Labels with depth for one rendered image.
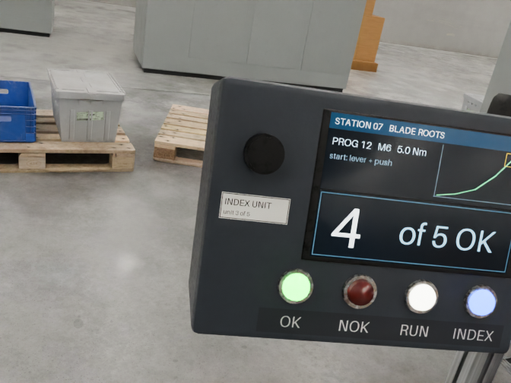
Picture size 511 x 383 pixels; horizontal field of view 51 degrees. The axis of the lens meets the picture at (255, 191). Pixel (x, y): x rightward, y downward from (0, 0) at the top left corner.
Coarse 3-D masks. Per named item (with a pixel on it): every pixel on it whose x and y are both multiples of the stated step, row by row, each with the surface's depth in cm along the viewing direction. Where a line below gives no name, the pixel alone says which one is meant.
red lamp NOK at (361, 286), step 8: (352, 280) 40; (360, 280) 40; (368, 280) 40; (344, 288) 40; (352, 288) 40; (360, 288) 39; (368, 288) 39; (376, 288) 40; (344, 296) 40; (352, 296) 40; (360, 296) 39; (368, 296) 40; (352, 304) 40; (360, 304) 40; (368, 304) 40
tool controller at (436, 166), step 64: (256, 128) 37; (320, 128) 38; (384, 128) 38; (448, 128) 39; (256, 192) 38; (384, 192) 39; (448, 192) 40; (192, 256) 47; (256, 256) 39; (384, 256) 40; (448, 256) 41; (192, 320) 39; (256, 320) 40; (320, 320) 40; (384, 320) 41; (448, 320) 42
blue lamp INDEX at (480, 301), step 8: (472, 288) 42; (480, 288) 41; (488, 288) 42; (472, 296) 41; (480, 296) 41; (488, 296) 41; (496, 296) 42; (464, 304) 42; (472, 304) 41; (480, 304) 41; (488, 304) 41; (496, 304) 42; (472, 312) 42; (480, 312) 41; (488, 312) 41
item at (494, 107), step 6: (498, 96) 125; (504, 96) 124; (510, 96) 122; (492, 102) 126; (498, 102) 125; (504, 102) 123; (510, 102) 121; (492, 108) 126; (498, 108) 124; (504, 108) 122; (510, 108) 121; (498, 114) 124; (504, 114) 122; (510, 114) 120
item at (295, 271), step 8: (288, 272) 39; (296, 272) 39; (304, 272) 39; (280, 280) 39; (288, 280) 39; (296, 280) 39; (304, 280) 39; (312, 280) 39; (280, 288) 39; (288, 288) 39; (296, 288) 39; (304, 288) 39; (312, 288) 39; (288, 296) 39; (296, 296) 39; (304, 296) 39
